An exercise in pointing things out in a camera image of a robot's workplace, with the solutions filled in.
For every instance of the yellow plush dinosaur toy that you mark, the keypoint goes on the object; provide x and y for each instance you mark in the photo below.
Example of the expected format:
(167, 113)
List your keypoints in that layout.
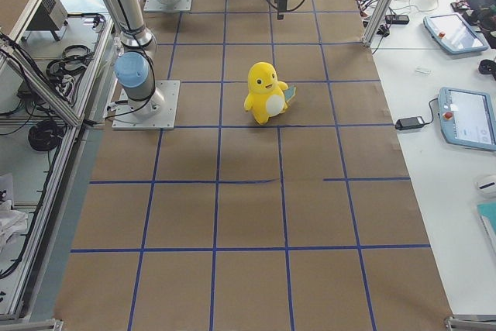
(267, 96)

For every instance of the far blue teach pendant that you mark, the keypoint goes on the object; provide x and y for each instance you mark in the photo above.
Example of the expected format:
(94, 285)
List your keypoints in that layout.
(454, 34)

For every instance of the blue teach pendant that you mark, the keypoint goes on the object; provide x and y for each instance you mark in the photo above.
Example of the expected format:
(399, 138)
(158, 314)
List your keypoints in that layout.
(467, 118)
(454, 34)

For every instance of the black power adapter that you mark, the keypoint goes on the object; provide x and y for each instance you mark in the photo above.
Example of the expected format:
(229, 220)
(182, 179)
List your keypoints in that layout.
(408, 123)

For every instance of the near blue teach pendant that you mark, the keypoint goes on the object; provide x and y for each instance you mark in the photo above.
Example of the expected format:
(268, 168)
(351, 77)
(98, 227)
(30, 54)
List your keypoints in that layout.
(467, 118)

